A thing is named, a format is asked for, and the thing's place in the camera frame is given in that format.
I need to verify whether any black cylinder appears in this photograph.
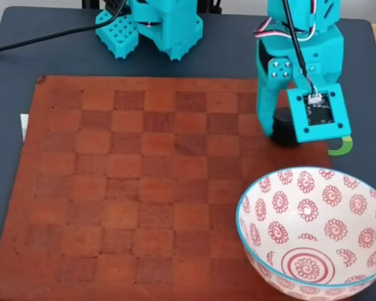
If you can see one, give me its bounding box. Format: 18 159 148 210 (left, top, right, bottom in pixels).
271 107 298 147

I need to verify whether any white bowl red flower print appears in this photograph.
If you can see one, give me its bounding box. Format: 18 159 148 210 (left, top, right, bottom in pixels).
236 166 376 301

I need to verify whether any brown leather chessboard mat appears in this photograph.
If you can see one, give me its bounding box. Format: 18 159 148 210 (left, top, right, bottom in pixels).
0 75 333 301

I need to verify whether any thin camera cable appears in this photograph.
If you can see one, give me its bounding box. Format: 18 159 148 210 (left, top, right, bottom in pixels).
281 0 321 102

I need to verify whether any teal framed camera board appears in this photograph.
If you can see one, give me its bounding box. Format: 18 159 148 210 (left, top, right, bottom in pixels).
286 83 352 142

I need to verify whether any white red servo wire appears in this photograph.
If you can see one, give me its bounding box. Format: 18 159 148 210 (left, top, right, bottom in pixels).
254 17 318 42

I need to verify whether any green ring sticker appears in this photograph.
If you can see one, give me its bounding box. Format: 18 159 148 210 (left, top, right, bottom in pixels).
328 135 354 157

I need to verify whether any thick black cable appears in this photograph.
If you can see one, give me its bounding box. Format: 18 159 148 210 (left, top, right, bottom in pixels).
0 0 132 56

